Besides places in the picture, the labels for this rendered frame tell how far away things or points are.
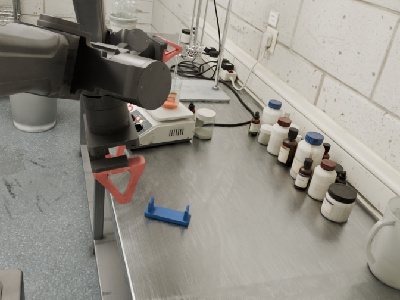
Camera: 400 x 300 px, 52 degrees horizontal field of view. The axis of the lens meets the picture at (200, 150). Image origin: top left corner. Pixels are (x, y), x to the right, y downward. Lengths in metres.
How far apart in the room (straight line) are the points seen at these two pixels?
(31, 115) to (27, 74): 2.45
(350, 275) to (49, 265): 1.30
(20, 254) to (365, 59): 1.52
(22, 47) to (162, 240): 0.60
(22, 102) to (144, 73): 2.34
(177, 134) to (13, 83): 0.89
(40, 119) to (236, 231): 2.07
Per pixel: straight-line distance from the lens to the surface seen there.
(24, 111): 2.80
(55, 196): 2.26
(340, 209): 1.03
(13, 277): 1.36
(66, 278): 1.83
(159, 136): 1.17
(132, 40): 1.02
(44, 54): 0.39
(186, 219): 0.91
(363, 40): 1.24
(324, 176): 1.07
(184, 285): 0.79
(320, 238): 0.98
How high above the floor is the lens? 1.32
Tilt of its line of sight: 28 degrees down
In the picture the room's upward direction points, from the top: 9 degrees clockwise
